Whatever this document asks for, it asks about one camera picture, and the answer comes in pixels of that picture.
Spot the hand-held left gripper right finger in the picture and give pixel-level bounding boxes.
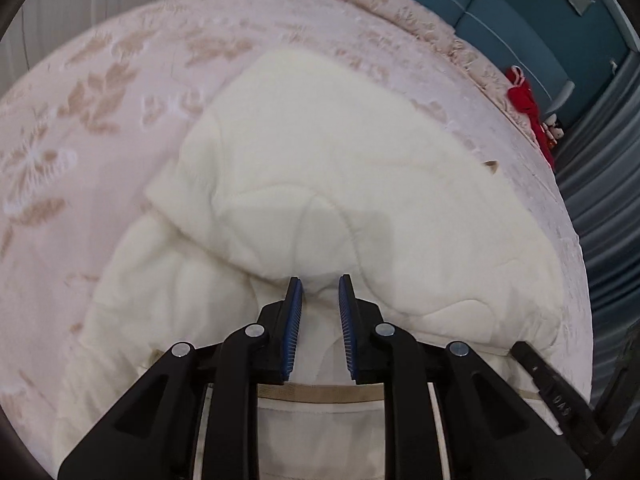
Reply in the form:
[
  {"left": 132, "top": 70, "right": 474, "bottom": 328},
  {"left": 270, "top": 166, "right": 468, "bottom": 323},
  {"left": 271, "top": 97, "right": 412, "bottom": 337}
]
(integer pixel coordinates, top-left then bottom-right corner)
[{"left": 338, "top": 274, "right": 586, "bottom": 480}]

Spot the grey-blue curtain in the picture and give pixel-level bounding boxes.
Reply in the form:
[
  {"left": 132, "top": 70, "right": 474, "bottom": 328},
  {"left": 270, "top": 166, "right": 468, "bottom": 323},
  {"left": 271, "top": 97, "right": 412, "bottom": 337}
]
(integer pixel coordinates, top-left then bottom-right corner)
[{"left": 550, "top": 50, "right": 640, "bottom": 411}]

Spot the cream quilted garment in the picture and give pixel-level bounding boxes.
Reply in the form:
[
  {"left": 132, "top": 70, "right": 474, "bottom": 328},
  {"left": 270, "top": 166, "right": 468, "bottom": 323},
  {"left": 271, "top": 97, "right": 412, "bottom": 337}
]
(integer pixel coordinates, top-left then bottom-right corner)
[{"left": 52, "top": 49, "right": 563, "bottom": 480}]

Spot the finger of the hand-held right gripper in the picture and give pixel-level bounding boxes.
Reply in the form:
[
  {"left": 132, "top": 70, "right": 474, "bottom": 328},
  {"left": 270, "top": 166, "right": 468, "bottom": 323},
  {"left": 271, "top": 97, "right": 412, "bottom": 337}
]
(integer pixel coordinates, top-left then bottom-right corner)
[{"left": 509, "top": 341, "right": 615, "bottom": 467}]

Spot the small white doll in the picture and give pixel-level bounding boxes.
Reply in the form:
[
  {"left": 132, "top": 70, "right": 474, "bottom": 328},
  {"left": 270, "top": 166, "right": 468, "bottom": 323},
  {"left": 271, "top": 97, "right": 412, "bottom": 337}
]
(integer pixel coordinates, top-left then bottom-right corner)
[{"left": 542, "top": 112, "right": 565, "bottom": 145}]

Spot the pink floral bed blanket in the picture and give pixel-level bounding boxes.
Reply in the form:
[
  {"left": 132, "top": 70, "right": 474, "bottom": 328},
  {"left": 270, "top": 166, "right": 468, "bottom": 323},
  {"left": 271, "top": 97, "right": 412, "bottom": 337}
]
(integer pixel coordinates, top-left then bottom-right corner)
[{"left": 0, "top": 0, "right": 595, "bottom": 480}]

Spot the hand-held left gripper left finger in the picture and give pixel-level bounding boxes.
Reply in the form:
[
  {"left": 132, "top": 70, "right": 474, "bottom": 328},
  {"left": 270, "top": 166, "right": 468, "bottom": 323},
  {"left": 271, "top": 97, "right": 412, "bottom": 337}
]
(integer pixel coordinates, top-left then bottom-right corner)
[{"left": 57, "top": 276, "right": 306, "bottom": 480}]

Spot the red plush toy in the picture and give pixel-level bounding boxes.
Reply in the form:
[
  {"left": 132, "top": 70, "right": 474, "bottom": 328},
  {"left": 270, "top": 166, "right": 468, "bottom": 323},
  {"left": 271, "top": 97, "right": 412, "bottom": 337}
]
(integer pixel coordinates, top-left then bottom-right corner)
[{"left": 504, "top": 66, "right": 557, "bottom": 171}]

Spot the pink floral pillow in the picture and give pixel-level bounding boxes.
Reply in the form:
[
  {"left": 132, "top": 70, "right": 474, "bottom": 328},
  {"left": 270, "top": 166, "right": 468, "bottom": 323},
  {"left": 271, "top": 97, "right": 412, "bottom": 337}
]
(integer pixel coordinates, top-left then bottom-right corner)
[
  {"left": 327, "top": 0, "right": 458, "bottom": 43},
  {"left": 440, "top": 30, "right": 538, "bottom": 136},
  {"left": 300, "top": 0, "right": 632, "bottom": 117}
]

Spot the white panelled wardrobe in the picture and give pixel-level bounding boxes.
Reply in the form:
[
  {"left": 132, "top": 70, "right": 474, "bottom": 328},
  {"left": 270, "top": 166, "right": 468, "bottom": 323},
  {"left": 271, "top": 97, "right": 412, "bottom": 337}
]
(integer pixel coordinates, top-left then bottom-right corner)
[{"left": 0, "top": 0, "right": 126, "bottom": 53}]

